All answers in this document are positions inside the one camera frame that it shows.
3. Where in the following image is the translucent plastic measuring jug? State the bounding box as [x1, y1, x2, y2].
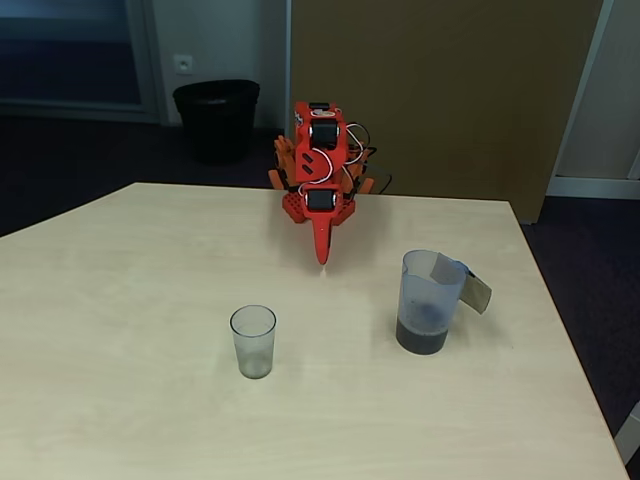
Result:
[396, 249, 469, 356]

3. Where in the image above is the brown cardboard handle tab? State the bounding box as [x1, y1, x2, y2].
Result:
[430, 252, 493, 315]

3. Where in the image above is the clear plastic cup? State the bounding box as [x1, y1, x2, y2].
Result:
[229, 304, 277, 380]

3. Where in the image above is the orange table clamp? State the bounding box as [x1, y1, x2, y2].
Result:
[349, 160, 376, 195]
[267, 137, 301, 192]

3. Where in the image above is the black trash bin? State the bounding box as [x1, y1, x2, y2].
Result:
[173, 79, 261, 165]

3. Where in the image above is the brown pin board panel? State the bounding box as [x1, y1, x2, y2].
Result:
[288, 0, 607, 225]

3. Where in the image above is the light grey furniture corner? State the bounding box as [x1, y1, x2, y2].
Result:
[614, 399, 640, 467]

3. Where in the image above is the black power cable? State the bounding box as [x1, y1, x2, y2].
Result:
[349, 123, 394, 195]

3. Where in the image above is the glass door with grey frame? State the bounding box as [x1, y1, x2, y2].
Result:
[0, 0, 169, 124]

